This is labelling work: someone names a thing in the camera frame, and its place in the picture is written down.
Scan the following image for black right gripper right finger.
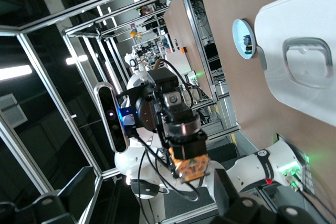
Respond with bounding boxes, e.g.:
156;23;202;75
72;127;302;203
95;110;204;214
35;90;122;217
214;168;320;224

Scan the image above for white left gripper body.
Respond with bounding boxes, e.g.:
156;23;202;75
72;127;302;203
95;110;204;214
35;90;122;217
133;68;181;132

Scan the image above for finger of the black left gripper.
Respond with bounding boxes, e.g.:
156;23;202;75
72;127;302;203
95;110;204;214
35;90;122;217
159;90;196;125

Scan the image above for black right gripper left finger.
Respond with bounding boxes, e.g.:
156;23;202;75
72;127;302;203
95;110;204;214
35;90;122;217
0;166;97;224

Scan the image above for ceiling light strip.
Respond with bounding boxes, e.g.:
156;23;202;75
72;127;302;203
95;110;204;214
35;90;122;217
65;54;89;65
0;64;33;81

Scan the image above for light blue round plate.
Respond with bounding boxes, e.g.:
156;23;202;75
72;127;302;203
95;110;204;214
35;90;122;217
232;18;257;60

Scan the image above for white louvre vent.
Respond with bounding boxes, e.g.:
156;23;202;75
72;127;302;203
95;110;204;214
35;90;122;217
0;94;27;128

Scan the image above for white lunch box grey latches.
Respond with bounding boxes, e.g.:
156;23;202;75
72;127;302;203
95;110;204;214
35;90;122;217
254;0;336;127

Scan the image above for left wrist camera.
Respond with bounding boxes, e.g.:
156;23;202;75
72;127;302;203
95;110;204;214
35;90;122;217
93;81;130;154

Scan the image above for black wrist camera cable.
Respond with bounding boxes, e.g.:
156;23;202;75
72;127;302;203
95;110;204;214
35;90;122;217
131;126;201;202

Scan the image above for aluminium frame enclosure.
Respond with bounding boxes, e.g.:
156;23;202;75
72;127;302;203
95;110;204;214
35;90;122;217
0;0;242;224

